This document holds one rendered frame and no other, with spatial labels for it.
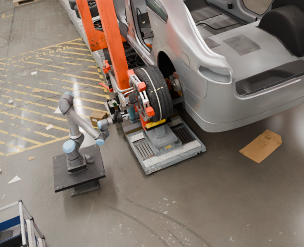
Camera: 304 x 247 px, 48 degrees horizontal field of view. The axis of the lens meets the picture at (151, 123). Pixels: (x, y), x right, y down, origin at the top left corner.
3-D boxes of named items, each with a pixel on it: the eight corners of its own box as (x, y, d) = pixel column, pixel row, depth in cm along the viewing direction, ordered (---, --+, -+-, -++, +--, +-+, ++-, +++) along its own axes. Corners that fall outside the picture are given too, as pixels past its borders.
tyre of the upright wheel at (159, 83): (148, 76, 454) (168, 121, 442) (131, 82, 449) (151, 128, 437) (154, 54, 390) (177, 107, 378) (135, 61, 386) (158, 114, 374)
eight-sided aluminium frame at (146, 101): (154, 127, 407) (146, 88, 374) (149, 129, 406) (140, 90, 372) (138, 104, 449) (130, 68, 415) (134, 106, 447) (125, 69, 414)
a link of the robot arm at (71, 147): (64, 159, 405) (59, 148, 394) (70, 149, 417) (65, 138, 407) (76, 160, 400) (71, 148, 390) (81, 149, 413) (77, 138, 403)
